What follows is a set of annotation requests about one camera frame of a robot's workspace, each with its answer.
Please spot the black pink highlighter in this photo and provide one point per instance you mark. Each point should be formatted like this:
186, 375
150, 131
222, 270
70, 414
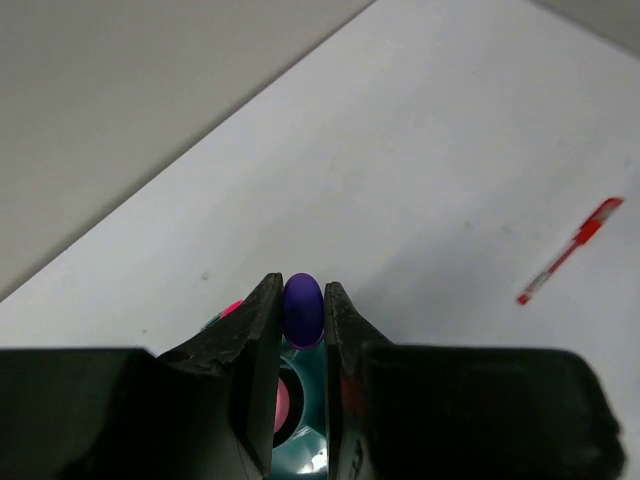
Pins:
228, 310

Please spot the pink bottle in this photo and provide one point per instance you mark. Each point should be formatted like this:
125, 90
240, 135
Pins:
282, 406

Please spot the red gel pen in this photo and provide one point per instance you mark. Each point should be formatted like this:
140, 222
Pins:
591, 225

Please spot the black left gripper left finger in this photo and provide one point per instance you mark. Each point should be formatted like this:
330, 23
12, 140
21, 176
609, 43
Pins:
202, 410

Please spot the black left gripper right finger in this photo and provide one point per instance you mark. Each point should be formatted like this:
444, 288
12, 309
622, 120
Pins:
444, 412

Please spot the teal round organizer container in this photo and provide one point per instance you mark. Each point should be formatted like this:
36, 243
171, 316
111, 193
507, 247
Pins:
300, 448

